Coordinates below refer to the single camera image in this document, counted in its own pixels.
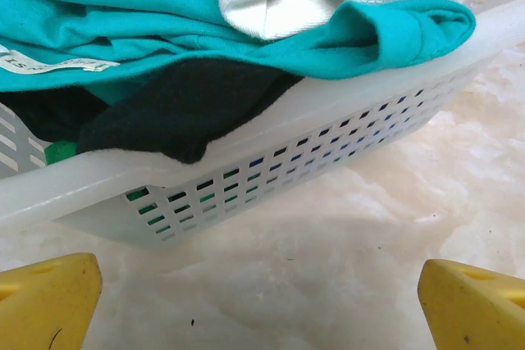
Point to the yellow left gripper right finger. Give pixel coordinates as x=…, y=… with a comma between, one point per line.
x=476, y=313

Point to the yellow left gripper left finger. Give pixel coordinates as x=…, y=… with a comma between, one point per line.
x=45, y=305

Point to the teal t-shirt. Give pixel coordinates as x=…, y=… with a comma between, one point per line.
x=123, y=18

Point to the white plastic laundry basket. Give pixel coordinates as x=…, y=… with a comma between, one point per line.
x=123, y=178

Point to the black t-shirt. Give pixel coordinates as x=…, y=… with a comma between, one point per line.
x=184, y=108

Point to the green t-shirt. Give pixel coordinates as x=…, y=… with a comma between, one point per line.
x=59, y=153

